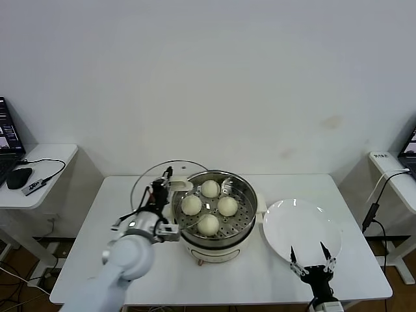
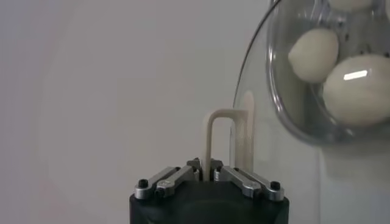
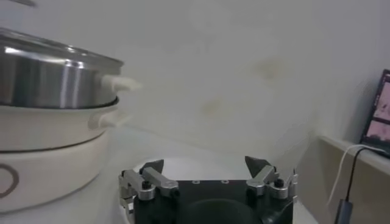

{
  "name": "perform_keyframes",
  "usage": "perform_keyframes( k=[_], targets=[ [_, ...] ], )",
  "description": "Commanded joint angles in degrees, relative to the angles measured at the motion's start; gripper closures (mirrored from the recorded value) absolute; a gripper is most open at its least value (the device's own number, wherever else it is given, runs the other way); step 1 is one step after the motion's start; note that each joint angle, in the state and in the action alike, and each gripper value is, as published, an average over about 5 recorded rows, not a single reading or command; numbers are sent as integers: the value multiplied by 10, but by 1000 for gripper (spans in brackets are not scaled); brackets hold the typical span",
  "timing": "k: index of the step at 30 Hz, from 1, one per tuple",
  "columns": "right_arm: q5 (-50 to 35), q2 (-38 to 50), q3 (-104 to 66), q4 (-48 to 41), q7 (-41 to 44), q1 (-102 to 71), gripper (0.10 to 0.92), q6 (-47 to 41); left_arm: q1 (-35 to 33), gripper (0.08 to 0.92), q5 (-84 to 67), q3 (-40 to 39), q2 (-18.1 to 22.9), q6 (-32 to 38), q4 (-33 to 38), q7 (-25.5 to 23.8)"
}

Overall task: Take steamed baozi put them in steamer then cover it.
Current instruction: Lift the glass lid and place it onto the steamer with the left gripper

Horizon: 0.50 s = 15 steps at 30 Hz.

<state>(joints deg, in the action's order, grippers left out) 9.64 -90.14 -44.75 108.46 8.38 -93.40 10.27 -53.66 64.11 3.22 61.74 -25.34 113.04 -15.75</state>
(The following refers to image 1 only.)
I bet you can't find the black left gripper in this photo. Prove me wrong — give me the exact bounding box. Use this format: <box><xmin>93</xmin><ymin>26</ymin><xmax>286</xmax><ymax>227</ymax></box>
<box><xmin>148</xmin><ymin>166</ymin><xmax>174</xmax><ymax>214</ymax></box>

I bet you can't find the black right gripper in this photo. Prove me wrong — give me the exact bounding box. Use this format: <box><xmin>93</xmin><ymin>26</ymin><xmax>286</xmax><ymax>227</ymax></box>
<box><xmin>289</xmin><ymin>240</ymin><xmax>337</xmax><ymax>296</ymax></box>

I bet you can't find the round glass pot lid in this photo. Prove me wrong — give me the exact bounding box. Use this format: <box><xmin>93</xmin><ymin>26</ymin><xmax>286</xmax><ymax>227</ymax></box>
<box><xmin>129</xmin><ymin>158</ymin><xmax>215</xmax><ymax>235</ymax></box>

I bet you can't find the white steamed baozi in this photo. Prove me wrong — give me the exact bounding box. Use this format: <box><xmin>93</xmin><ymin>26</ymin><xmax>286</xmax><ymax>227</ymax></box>
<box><xmin>216</xmin><ymin>197</ymin><xmax>239</xmax><ymax>217</ymax></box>
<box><xmin>200</xmin><ymin>180</ymin><xmax>221</xmax><ymax>198</ymax></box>
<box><xmin>197</xmin><ymin>214</ymin><xmax>219</xmax><ymax>237</ymax></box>
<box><xmin>181</xmin><ymin>196</ymin><xmax>202</xmax><ymax>216</ymax></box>

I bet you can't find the black computer mouse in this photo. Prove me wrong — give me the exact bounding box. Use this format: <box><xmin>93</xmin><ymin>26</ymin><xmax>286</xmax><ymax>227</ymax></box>
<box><xmin>6</xmin><ymin>167</ymin><xmax>33</xmax><ymax>190</ymax></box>

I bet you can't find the stainless steel steamer basket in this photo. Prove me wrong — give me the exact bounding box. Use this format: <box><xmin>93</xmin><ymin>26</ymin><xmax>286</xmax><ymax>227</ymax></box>
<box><xmin>172</xmin><ymin>169</ymin><xmax>259</xmax><ymax>245</ymax></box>

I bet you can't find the white round plate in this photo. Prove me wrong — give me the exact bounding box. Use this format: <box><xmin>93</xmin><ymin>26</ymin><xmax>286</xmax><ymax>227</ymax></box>
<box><xmin>262</xmin><ymin>198</ymin><xmax>343</xmax><ymax>269</ymax></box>

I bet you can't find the white electric cooker pot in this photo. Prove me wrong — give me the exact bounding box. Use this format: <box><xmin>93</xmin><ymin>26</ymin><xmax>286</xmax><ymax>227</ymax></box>
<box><xmin>161</xmin><ymin>194</ymin><xmax>268</xmax><ymax>267</ymax></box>

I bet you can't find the black open laptop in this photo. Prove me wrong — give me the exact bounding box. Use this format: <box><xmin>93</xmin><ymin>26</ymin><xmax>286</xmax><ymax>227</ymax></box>
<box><xmin>397</xmin><ymin>126</ymin><xmax>416</xmax><ymax>181</ymax></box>
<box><xmin>0</xmin><ymin>96</ymin><xmax>27</xmax><ymax>188</ymax></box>

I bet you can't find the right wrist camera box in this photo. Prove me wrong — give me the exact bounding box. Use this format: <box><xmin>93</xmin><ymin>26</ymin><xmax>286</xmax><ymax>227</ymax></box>
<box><xmin>320</xmin><ymin>300</ymin><xmax>344</xmax><ymax>312</ymax></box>

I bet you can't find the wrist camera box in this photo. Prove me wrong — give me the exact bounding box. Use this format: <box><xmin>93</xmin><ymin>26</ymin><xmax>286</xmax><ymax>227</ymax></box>
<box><xmin>320</xmin><ymin>300</ymin><xmax>344</xmax><ymax>312</ymax></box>
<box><xmin>155</xmin><ymin>223</ymin><xmax>181</xmax><ymax>243</ymax></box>

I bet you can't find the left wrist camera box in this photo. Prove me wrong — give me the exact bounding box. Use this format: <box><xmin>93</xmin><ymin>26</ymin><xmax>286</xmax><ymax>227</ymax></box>
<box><xmin>155</xmin><ymin>223</ymin><xmax>181</xmax><ymax>243</ymax></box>

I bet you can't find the black cable with adapter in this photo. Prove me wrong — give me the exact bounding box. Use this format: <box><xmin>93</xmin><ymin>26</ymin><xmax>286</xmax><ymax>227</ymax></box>
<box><xmin>361</xmin><ymin>171</ymin><xmax>407</xmax><ymax>270</ymax></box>

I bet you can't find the white cable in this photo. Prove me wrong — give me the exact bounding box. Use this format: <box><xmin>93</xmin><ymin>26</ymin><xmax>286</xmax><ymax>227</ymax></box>
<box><xmin>368</xmin><ymin>168</ymin><xmax>411</xmax><ymax>204</ymax></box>

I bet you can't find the thin black usb cable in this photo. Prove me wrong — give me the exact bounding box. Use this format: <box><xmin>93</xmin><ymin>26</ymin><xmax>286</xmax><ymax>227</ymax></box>
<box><xmin>18</xmin><ymin>158</ymin><xmax>68</xmax><ymax>183</ymax></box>

